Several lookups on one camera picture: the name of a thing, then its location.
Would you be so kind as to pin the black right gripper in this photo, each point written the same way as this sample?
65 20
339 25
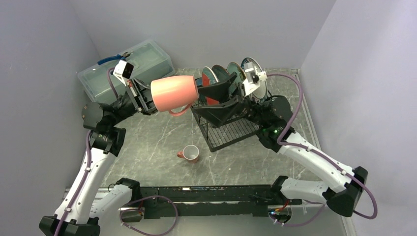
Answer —
217 115

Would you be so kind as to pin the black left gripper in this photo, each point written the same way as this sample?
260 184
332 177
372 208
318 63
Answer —
141 96

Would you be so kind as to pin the large pink mug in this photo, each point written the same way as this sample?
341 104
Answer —
174 94

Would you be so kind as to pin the dark blue speckled plate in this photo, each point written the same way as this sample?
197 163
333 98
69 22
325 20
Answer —
221 73

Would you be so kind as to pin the black wire dish rack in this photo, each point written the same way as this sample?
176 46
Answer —
233 131

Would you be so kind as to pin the mint green flower plate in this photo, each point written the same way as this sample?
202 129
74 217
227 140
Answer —
234 67

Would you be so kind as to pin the green rimmed white plate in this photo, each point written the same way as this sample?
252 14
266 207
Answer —
246 60

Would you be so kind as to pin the small pink mug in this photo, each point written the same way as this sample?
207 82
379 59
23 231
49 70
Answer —
190 153

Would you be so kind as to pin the dark blue tan bowl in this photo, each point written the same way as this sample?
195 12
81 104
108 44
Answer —
199 84

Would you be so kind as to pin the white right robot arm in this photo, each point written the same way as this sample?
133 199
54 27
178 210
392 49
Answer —
339 186

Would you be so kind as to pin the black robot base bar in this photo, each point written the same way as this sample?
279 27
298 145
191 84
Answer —
254 200

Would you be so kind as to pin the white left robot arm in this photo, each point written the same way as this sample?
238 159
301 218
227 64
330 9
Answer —
76 215

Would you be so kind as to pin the clear plastic storage box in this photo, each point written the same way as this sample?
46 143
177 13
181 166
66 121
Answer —
150 63

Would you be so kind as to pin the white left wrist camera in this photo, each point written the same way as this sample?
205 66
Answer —
123 71

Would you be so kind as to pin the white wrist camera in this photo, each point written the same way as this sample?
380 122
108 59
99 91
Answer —
255 83
123 71

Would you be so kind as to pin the blue handled pliers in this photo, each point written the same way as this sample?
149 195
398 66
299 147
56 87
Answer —
123 56

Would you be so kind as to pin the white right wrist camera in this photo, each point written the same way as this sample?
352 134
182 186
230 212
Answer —
255 83

